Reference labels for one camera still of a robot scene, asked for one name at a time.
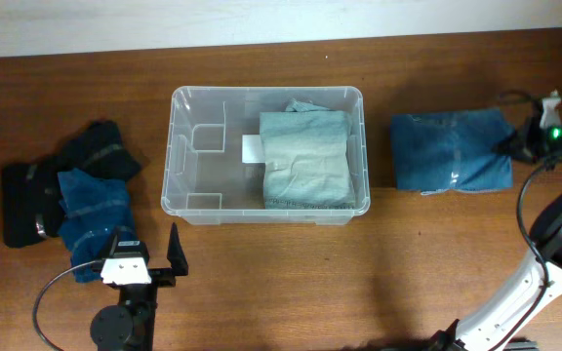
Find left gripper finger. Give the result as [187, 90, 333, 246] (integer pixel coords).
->
[167, 223, 189, 276]
[97, 228, 121, 260]

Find dark blue jeans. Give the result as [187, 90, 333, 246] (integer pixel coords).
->
[390, 108, 514, 195]

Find light grey jeans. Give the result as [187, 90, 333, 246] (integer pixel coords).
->
[260, 99, 356, 210]

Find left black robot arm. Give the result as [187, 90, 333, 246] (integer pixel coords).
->
[90, 224, 189, 351]

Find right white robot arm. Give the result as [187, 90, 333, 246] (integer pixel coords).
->
[433, 117, 562, 350]

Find teal blue folded garment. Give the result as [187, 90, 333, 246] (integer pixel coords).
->
[58, 169, 138, 266]

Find black folded garment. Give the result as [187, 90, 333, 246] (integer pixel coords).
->
[1, 120, 141, 249]

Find clear plastic storage bin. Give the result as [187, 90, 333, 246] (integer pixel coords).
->
[161, 86, 371, 225]

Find white label in bin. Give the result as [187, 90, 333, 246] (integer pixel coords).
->
[242, 135, 265, 164]

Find right black cable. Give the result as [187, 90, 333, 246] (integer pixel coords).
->
[485, 90, 562, 351]

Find black cable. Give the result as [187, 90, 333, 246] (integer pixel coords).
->
[485, 90, 562, 351]
[32, 258, 104, 348]

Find left black cable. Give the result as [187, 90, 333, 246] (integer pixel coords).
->
[32, 258, 104, 348]

